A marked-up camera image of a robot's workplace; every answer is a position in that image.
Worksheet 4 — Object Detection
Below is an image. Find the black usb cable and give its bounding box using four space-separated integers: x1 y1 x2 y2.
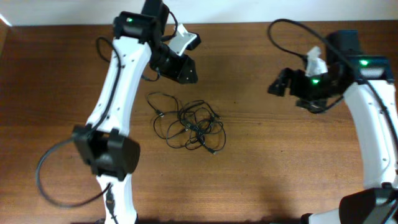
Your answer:
164 99 227 156

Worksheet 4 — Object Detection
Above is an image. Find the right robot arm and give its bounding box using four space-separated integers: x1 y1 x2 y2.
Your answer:
268 30 397 223

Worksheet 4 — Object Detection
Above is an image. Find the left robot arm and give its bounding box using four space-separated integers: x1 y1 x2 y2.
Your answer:
72 1 201 223

